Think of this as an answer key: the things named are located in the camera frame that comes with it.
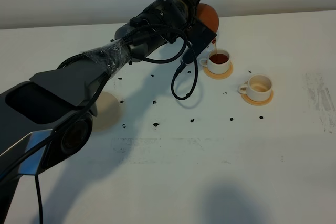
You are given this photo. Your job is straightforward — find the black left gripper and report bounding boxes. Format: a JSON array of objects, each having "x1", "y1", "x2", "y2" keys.
[{"x1": 136, "y1": 0, "x2": 200, "y2": 30}]

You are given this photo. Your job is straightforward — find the brown clay teapot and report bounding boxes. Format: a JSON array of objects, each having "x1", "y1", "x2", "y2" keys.
[{"x1": 197, "y1": 3, "x2": 219, "y2": 33}]

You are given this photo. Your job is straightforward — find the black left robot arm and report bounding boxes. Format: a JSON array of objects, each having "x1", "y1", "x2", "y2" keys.
[{"x1": 1, "y1": 0, "x2": 215, "y2": 218}]

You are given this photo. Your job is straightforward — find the beige round teapot coaster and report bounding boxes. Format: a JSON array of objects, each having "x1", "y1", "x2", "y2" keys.
[{"x1": 92, "y1": 92, "x2": 122, "y2": 132}]

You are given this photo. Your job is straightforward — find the far white teacup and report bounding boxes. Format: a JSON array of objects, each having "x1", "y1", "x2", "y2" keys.
[{"x1": 199, "y1": 49, "x2": 230, "y2": 74}]

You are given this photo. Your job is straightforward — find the white teacup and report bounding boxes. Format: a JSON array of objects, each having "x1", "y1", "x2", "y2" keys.
[
  {"x1": 238, "y1": 74, "x2": 273, "y2": 102},
  {"x1": 199, "y1": 49, "x2": 230, "y2": 74}
]

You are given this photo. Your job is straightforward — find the far orange cup coaster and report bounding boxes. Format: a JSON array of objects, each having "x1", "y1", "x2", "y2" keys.
[{"x1": 203, "y1": 63, "x2": 234, "y2": 80}]

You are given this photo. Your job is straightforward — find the orange cup coaster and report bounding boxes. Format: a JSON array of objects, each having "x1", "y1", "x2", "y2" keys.
[
  {"x1": 203, "y1": 63, "x2": 234, "y2": 80},
  {"x1": 241, "y1": 89, "x2": 275, "y2": 107}
]

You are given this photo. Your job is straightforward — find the near white teacup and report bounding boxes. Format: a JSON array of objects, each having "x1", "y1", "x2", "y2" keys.
[{"x1": 238, "y1": 74, "x2": 273, "y2": 102}]

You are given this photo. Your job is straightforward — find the near orange cup coaster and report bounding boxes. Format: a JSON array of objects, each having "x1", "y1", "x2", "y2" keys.
[{"x1": 241, "y1": 89, "x2": 275, "y2": 107}]

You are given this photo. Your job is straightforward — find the black left camera cable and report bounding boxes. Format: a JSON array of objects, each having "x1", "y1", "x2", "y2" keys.
[{"x1": 57, "y1": 23, "x2": 199, "y2": 101}]

